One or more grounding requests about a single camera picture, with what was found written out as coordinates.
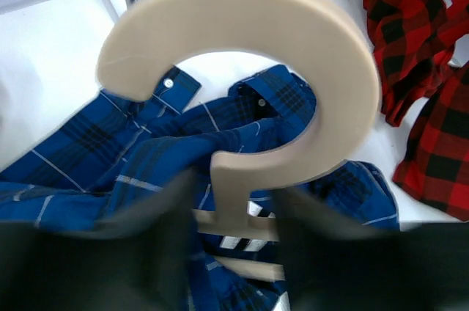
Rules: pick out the blue plaid shirt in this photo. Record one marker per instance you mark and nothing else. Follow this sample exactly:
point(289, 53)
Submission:
point(115, 152)

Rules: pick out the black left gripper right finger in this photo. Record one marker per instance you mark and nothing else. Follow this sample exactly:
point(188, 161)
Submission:
point(332, 262)

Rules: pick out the red plaid shirt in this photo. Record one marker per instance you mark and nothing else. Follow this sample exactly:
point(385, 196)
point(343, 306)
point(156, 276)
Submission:
point(413, 42)

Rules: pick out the beige hanger with blue shirt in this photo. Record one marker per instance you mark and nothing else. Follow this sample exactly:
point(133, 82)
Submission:
point(318, 39)

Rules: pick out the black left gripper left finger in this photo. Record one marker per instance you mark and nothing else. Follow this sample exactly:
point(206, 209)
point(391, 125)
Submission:
point(133, 260)

